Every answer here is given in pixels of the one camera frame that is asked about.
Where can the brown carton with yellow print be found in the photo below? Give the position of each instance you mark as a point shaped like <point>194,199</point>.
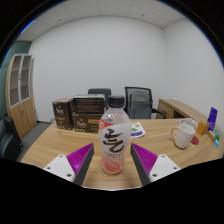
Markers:
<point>85,123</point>

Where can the orange box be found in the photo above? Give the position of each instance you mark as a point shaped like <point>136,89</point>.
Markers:
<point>202,128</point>

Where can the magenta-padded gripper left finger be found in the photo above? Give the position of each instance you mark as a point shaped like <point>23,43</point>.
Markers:
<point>78,159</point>

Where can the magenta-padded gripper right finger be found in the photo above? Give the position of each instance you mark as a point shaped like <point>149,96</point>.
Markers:
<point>146,160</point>

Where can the pink drink bottle black cap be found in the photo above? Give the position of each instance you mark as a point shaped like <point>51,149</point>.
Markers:
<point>114,133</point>

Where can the small brown carton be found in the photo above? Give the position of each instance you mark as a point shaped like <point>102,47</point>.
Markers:
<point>62,113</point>

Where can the black mesh office chair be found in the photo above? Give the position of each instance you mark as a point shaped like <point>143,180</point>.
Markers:
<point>140,102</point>

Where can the wooden cabinet with glass doors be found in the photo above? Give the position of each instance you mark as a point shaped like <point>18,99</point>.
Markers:
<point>20,100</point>

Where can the flat round red coaster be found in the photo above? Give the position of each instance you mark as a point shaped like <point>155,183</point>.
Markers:
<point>195,140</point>

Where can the dark padded office chair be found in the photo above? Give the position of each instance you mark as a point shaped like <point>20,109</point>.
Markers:
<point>99,91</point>

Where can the white green printed leaflet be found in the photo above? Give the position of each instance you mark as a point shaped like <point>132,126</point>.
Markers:
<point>137,129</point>

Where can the white floral print mug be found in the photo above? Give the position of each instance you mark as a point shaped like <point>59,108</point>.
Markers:
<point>184,136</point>

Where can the black armchair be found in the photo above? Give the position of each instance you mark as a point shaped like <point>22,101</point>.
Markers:
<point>9,140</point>

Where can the purple box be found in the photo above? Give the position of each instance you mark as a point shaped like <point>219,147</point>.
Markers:
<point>212,118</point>

